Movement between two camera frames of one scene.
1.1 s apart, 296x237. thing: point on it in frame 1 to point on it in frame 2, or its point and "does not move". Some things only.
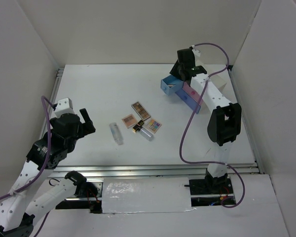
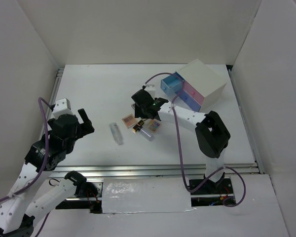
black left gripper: [87, 128] does not move
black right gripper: [174, 70] to [138, 113]
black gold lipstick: [136, 128] does not move
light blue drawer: [170, 85] does not move
